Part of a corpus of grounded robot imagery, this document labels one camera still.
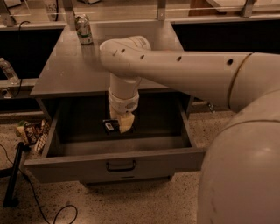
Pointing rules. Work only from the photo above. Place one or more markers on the clear plastic water bottle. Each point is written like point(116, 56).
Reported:
point(9, 71)

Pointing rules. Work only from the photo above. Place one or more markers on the black drawer handle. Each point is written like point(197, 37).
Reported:
point(121, 166)

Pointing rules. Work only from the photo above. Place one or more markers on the snack bags on floor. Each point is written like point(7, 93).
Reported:
point(34, 133)

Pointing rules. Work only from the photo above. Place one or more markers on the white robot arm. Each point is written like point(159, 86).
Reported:
point(240, 175)

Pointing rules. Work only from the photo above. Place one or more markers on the grey drawer cabinet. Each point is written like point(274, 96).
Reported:
point(83, 144)

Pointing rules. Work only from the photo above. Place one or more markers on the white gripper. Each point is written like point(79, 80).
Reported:
point(123, 105)

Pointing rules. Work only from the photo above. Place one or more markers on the green soda can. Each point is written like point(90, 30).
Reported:
point(83, 29)

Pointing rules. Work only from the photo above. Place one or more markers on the black rxbar chocolate bar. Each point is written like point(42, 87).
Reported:
point(111, 125)

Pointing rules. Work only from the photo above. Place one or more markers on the grey metal rail frame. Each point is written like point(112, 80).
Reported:
point(204, 17)

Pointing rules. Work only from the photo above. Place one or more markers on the open grey top drawer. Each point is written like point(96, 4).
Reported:
point(78, 147)

